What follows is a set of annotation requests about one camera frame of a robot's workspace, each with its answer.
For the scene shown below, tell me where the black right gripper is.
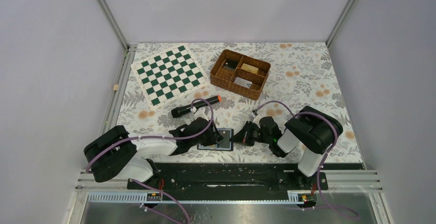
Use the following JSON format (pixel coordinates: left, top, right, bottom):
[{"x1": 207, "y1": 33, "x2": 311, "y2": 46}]
[{"x1": 230, "y1": 121, "x2": 272, "y2": 147}]

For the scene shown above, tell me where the black VIP card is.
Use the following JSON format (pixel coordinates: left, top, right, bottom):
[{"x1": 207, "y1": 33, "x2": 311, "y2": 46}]
[{"x1": 217, "y1": 128, "x2": 233, "y2": 151}]

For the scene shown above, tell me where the black leather card holder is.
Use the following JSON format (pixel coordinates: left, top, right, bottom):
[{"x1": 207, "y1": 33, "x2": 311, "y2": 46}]
[{"x1": 197, "y1": 128, "x2": 233, "y2": 152}]

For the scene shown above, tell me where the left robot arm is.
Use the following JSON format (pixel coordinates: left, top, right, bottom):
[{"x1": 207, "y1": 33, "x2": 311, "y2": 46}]
[{"x1": 83, "y1": 118, "x2": 224, "y2": 189}]

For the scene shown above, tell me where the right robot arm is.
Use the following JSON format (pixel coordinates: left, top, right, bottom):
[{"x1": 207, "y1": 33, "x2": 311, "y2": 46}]
[{"x1": 230, "y1": 106, "x2": 343, "y2": 189}]

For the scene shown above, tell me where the white card in basket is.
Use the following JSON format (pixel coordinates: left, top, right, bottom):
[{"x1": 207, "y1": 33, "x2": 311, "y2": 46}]
[{"x1": 234, "y1": 77, "x2": 252, "y2": 88}]

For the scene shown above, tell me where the tan card in basket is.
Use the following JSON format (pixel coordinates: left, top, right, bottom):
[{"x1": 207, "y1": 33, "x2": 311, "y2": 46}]
[{"x1": 241, "y1": 63, "x2": 259, "y2": 74}]

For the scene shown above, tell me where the black flashlight orange tip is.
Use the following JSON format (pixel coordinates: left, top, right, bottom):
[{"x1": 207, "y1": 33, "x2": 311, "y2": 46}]
[{"x1": 171, "y1": 95, "x2": 222, "y2": 118}]

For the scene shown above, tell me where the brown wicker divided basket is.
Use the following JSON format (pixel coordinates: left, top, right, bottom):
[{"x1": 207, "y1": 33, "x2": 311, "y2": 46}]
[{"x1": 210, "y1": 49, "x2": 271, "y2": 100}]

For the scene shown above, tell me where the green white chessboard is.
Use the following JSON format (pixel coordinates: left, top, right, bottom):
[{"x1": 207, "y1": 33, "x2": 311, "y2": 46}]
[{"x1": 131, "y1": 44, "x2": 210, "y2": 110}]

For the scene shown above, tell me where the floral table mat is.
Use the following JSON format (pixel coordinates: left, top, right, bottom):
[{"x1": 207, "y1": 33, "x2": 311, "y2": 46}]
[{"x1": 117, "y1": 42, "x2": 363, "y2": 163}]

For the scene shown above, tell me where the black item in basket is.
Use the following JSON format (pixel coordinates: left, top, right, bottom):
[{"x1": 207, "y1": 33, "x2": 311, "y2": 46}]
[{"x1": 223, "y1": 59, "x2": 239, "y2": 71}]

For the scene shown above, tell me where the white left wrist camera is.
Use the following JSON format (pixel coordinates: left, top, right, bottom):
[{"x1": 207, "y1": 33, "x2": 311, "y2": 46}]
[{"x1": 194, "y1": 107, "x2": 209, "y2": 121}]

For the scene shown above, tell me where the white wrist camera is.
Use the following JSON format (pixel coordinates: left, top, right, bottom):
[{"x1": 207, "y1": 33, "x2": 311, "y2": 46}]
[
  {"x1": 194, "y1": 107, "x2": 209, "y2": 121},
  {"x1": 252, "y1": 112, "x2": 263, "y2": 127}
]

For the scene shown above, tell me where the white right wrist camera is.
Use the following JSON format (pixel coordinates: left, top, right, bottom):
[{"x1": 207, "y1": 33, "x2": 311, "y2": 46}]
[{"x1": 252, "y1": 112, "x2": 263, "y2": 127}]

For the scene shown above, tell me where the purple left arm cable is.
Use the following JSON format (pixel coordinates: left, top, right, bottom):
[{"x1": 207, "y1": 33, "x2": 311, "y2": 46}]
[{"x1": 85, "y1": 98, "x2": 214, "y2": 224}]

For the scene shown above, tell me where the aluminium slotted rail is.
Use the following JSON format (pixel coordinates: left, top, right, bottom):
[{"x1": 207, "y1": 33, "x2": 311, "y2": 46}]
[{"x1": 76, "y1": 170, "x2": 383, "y2": 204}]

